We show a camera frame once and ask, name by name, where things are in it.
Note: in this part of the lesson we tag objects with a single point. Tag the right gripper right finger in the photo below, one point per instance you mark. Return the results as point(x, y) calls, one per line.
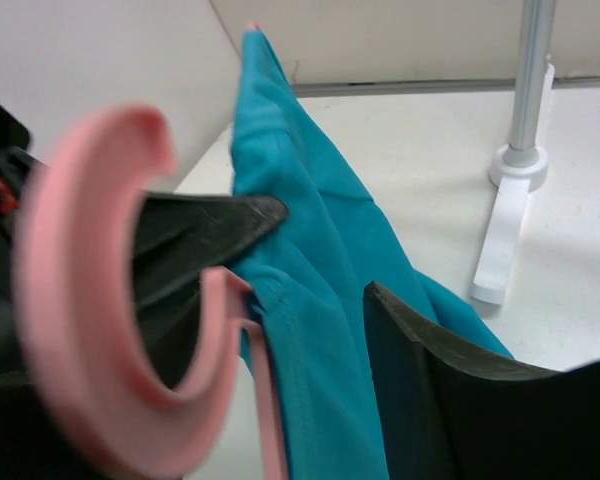
point(451, 409)

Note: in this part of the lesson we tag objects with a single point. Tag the pink plastic hanger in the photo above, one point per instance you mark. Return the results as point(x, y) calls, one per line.
point(76, 320)

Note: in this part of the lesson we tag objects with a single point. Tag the white metal clothes rack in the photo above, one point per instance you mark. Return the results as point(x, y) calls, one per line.
point(521, 165)

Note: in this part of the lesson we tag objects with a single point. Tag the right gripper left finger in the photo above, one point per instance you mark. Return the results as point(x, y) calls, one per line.
point(177, 236)

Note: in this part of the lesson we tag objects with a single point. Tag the teal t shirt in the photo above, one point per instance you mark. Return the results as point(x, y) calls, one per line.
point(347, 392)

